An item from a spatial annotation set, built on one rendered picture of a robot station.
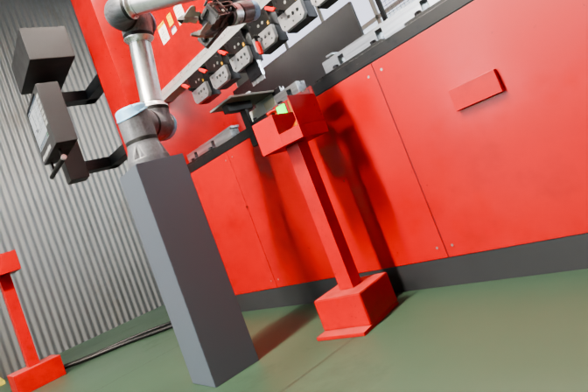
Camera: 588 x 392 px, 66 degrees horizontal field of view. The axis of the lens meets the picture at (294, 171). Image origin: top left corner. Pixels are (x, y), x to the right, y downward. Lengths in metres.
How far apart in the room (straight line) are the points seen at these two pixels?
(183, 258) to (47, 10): 4.02
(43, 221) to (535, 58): 3.94
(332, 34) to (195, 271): 1.55
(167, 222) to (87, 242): 2.95
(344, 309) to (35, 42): 2.32
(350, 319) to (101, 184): 3.44
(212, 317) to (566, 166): 1.17
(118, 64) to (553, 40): 2.33
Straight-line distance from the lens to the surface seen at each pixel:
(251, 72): 2.31
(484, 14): 1.49
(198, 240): 1.62
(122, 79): 2.96
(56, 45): 3.11
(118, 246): 4.57
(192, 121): 3.04
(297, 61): 2.78
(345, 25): 2.55
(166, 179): 1.62
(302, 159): 1.60
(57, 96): 2.94
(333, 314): 1.62
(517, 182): 1.50
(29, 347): 3.27
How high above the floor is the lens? 0.47
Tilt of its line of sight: 4 degrees up
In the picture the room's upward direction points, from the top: 21 degrees counter-clockwise
